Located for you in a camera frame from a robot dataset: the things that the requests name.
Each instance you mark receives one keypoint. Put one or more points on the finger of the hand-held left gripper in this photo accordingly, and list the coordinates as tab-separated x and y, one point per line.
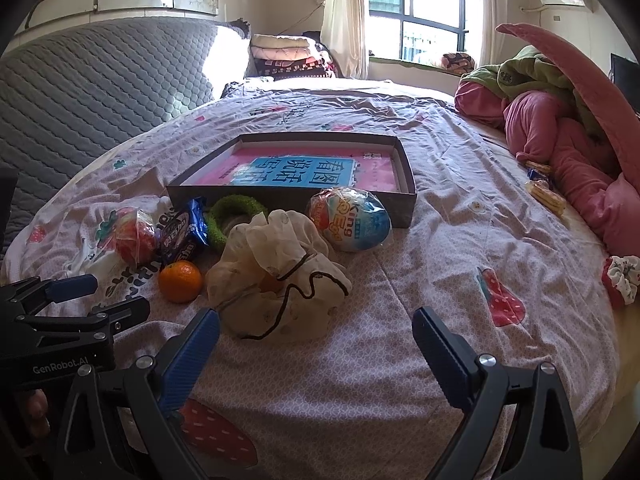
127	310
75	286

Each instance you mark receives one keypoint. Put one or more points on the dark patterned cloth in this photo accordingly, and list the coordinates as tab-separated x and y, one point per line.
247	86

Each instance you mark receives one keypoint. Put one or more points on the small red toy egg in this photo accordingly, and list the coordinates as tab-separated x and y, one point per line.
135	235

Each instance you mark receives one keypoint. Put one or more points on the strawberry printed bed sheet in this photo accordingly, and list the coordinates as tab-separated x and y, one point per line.
400	285

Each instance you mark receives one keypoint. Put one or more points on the stack of folded blankets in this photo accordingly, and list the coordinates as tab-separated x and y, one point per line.
285	55

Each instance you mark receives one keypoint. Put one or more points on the pink fleece blanket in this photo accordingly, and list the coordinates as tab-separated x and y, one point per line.
575	160

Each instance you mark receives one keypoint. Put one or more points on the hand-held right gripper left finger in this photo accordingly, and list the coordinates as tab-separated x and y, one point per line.
192	355

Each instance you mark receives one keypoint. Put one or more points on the large blue toy egg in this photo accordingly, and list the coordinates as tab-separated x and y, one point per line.
360	225

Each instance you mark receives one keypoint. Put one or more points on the blue cookie packet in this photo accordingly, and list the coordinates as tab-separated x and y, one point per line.
182	232

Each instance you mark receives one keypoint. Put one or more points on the cream curtain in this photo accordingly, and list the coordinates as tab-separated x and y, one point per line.
492	5
345	20

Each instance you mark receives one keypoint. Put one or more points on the dark patterned pillow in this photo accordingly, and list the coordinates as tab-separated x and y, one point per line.
235	27

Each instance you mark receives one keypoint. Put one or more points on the long yellow biscuit packet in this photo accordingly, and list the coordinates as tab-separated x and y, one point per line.
547	197

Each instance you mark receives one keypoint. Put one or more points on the green fleece garment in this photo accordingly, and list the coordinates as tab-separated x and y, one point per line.
530	72

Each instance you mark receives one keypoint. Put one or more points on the folded patterned blanket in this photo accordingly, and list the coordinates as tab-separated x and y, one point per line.
457	60

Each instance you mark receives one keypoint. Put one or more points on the grey quilted headboard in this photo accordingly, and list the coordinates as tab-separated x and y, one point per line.
100	95

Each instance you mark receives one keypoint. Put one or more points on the person's left hand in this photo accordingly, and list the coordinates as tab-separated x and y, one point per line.
32	412

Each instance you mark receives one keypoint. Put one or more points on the long pink plush cushion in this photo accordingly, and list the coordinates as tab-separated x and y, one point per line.
575	65

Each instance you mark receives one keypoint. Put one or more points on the black monitor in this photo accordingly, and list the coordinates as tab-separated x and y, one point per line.
625	72

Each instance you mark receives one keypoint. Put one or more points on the red and white scrunchie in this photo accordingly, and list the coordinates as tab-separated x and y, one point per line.
622	280

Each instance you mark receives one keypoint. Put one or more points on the short yellow biscuit packet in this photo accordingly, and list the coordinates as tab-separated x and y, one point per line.
537	165

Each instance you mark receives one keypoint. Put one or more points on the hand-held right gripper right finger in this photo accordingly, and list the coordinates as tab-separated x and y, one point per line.
445	360

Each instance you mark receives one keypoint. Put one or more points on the grey cardboard box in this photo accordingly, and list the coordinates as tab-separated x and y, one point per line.
285	199

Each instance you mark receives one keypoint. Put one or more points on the small blue snack packet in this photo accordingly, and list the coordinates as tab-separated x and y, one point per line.
539	174

